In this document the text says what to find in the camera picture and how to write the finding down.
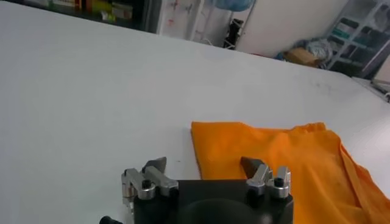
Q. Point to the white water dispenser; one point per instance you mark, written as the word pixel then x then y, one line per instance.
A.
pixel 179 18

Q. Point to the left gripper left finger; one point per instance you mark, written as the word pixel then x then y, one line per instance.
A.
pixel 152 179

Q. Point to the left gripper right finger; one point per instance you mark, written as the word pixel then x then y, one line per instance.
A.
pixel 262 176

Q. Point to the grey metal storage shelf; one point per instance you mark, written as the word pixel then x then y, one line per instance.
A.
pixel 356 36

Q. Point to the black shelf unit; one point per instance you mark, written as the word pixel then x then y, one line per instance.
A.
pixel 91 9

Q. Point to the orange t-shirt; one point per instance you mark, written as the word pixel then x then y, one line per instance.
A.
pixel 274 161

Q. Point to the white metal jug rack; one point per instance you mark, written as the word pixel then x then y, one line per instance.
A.
pixel 243 24

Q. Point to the grey clothes pile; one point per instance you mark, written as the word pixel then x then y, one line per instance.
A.
pixel 320 48

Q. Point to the blue water jug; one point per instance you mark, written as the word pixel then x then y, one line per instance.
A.
pixel 233 4

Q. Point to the large cardboard box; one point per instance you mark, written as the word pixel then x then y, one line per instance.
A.
pixel 301 56

